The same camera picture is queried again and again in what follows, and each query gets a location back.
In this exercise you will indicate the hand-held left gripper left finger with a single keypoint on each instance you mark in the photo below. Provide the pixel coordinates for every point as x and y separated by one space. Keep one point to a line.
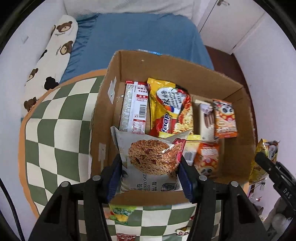
114 178

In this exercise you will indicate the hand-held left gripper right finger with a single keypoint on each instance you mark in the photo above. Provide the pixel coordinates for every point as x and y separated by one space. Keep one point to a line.
186 180

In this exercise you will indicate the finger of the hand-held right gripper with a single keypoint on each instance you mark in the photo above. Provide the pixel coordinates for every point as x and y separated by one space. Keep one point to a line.
266 163

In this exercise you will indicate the yellow panda snack packet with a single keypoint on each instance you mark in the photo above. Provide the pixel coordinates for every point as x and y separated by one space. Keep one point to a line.
263 147

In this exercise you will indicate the orange panda snack packet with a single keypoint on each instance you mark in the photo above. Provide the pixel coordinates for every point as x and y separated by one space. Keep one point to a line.
207 160

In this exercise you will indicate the small pale snack packet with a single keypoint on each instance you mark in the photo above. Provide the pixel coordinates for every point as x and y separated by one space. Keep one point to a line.
190 148

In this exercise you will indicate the oat cookie packet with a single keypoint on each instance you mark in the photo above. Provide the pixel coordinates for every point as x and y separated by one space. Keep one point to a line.
148 160

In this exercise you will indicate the red panda snack packet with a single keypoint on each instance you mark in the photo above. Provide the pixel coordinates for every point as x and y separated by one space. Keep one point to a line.
225 120

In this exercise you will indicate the white chocolate biscuit packet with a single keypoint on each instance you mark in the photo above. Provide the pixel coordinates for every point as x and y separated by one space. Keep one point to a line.
205 122

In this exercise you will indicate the long white red packet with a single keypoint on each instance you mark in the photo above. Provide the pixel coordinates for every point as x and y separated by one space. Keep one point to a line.
133 109

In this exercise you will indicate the yellow instant noodle packet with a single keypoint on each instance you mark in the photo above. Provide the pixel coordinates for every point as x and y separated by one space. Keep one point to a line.
166 111

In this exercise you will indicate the cardboard box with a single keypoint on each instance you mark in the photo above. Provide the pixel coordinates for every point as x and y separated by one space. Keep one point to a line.
175 69

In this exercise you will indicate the green candy packet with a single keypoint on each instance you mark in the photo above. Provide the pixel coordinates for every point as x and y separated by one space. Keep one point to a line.
122 213

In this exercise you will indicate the tan panda snack packet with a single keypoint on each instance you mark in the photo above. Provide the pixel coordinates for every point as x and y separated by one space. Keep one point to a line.
182 232

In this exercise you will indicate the green white checkered mat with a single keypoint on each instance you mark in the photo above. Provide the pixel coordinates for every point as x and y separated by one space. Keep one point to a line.
57 129

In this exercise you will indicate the white bear print pillow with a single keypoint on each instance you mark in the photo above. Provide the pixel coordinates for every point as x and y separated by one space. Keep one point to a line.
57 53

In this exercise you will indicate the white door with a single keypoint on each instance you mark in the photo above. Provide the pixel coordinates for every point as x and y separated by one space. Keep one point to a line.
231 23

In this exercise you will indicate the blue bed sheet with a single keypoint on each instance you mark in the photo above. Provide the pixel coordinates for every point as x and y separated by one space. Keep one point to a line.
143 32

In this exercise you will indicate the white textured pillow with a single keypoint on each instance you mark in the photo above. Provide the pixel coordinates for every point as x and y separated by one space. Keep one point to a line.
138 5

